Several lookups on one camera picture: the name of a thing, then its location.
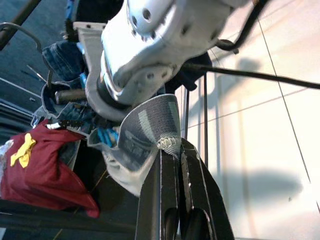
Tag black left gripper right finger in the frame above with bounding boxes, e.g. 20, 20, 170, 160
178, 138, 235, 240

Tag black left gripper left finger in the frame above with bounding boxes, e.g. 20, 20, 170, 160
134, 147, 180, 240

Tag grey green knit garment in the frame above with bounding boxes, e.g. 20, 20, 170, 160
87, 93, 181, 196

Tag grey metal trouser hanger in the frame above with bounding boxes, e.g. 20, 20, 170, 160
0, 22, 55, 87

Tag red cloth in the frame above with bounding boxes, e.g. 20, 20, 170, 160
0, 119, 101, 218

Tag black metal clothes rack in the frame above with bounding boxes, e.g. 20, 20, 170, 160
0, 0, 320, 176

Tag yellow cloth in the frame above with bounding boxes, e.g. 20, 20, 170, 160
9, 133, 37, 168

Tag clear plastic bag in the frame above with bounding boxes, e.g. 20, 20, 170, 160
0, 139, 13, 181

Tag blue denim shorts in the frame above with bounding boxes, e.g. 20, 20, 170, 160
32, 41, 121, 141

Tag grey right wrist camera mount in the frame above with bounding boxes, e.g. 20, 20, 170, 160
72, 21, 132, 123

